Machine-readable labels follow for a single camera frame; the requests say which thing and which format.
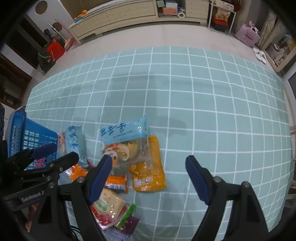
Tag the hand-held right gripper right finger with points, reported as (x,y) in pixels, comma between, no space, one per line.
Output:
(196,180)

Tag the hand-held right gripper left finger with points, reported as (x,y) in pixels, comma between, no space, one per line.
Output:
(101,178)

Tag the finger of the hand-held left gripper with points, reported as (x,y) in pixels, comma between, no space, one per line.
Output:
(44,149)
(67,160)

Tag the blue plastic basket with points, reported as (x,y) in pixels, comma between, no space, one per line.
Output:
(34,136)

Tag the long orange snack packet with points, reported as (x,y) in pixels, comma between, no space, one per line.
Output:
(118,183)

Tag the small light blue snack packet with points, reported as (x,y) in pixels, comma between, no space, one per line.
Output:
(75,143)

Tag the red cracker packet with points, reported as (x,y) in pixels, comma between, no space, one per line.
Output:
(111,201)

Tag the green snack packet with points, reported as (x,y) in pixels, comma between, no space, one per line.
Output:
(127,214)

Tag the yellow snack packet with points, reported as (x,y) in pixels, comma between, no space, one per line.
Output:
(150,178)

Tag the large light blue snack packet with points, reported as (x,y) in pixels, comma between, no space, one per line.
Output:
(124,133)

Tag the purple snack packet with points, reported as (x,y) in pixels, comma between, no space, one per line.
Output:
(133,226)

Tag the person's left hand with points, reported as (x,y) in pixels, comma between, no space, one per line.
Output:
(29,223)

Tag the teal checked tablecloth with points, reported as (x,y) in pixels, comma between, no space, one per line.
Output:
(185,104)

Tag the black bag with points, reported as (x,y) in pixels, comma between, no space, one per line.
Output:
(45,60)

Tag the red bag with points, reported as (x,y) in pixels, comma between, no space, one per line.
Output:
(55,49)

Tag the pink flat box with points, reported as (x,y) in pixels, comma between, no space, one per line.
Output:
(70,42)

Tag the orange fruits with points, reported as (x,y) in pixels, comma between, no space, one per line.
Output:
(81,15)

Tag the white slippers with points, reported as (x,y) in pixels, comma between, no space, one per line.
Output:
(260,55)

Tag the light wooden low cabinet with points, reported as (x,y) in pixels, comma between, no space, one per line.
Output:
(120,16)

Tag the pink bag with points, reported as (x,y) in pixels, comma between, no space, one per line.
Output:
(248,36)

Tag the white metal rack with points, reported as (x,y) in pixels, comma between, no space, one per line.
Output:
(223,20)

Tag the white tape roll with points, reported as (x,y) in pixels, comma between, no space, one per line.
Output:
(181,15)

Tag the orange box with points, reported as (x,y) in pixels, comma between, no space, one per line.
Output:
(168,10)

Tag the light wooden frame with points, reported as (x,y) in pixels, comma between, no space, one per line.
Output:
(281,55)

